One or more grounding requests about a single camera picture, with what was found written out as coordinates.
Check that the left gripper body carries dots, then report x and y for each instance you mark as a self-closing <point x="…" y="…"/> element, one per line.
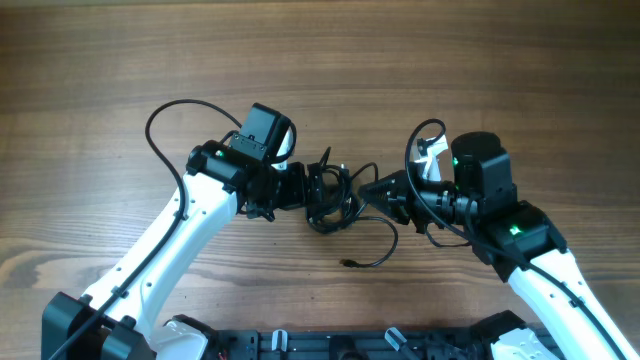
<point x="288" y="188"/>

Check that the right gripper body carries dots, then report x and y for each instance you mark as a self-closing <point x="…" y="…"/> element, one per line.
<point x="404" y="201"/>

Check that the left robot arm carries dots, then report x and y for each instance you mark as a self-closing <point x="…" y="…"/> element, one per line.
<point x="115" y="318"/>

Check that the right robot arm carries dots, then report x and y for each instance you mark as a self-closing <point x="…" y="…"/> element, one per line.
<point x="514" y="237"/>

